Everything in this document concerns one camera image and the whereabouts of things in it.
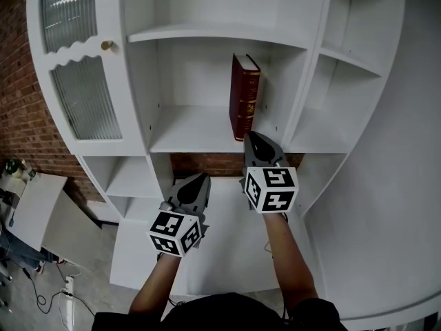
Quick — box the white side table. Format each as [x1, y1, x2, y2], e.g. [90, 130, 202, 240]
[5, 172, 104, 272]

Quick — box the white shelf cabinet with desk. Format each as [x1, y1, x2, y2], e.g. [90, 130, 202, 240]
[25, 0, 407, 298]

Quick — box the grey metal box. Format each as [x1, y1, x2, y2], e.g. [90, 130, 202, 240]
[0, 188, 21, 208]

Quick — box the looped black cable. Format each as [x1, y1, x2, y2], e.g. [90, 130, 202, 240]
[20, 265, 68, 316]

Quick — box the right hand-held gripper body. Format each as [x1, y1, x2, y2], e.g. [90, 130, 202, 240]
[239, 163, 299, 215]

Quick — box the dark red hardcover book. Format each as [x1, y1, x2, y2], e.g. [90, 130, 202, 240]
[229, 52, 262, 142]

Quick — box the green potted plant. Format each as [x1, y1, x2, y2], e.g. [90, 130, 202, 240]
[3, 159, 21, 176]

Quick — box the person's right forearm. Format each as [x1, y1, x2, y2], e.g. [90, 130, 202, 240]
[263, 212, 318, 312]

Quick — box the white ribbed glass cabinet door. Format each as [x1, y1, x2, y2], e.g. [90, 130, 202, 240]
[26, 0, 151, 157]

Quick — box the person's black clothing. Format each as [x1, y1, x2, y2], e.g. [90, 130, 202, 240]
[91, 291, 349, 331]

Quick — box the person's left forearm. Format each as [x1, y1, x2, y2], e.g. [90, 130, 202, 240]
[129, 253, 183, 315]

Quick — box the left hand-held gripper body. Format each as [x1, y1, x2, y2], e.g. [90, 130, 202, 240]
[146, 201, 210, 257]

